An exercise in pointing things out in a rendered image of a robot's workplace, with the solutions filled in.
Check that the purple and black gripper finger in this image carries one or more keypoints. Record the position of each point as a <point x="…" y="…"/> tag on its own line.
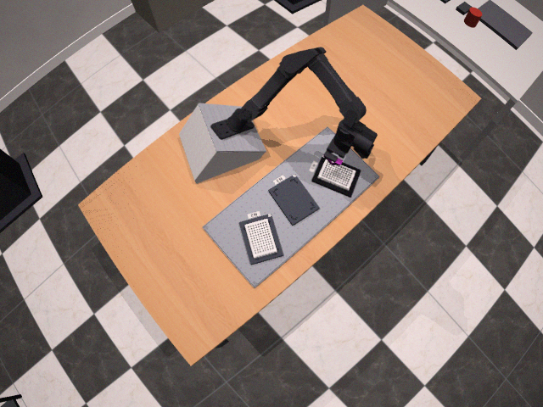
<point x="338" y="161"/>

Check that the dark grey rectangular frame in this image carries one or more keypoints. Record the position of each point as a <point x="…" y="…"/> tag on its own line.
<point x="279" y="252"/>

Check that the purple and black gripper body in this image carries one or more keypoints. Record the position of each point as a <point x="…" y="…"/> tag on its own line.
<point x="333" y="147"/>

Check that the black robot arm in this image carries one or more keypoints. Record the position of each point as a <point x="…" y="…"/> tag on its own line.
<point x="351" y="107"/>

